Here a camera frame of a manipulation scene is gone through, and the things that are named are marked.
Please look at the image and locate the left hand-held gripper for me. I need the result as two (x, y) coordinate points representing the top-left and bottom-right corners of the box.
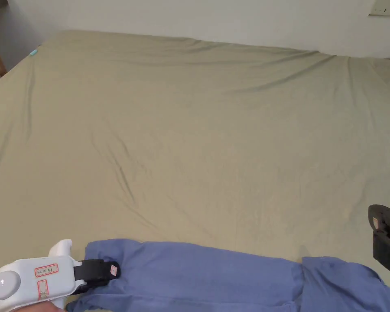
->
(0, 239), (121, 312)

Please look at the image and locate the blue garment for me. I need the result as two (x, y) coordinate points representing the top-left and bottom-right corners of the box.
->
(66, 238), (390, 312)

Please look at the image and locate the white wall socket plate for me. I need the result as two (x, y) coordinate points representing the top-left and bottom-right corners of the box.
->
(368, 0), (390, 17)

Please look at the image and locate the bed with beige sheet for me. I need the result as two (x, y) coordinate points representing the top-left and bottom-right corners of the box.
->
(0, 30), (390, 312)

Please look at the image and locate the person's left hand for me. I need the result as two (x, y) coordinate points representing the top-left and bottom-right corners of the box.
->
(21, 301), (65, 312)

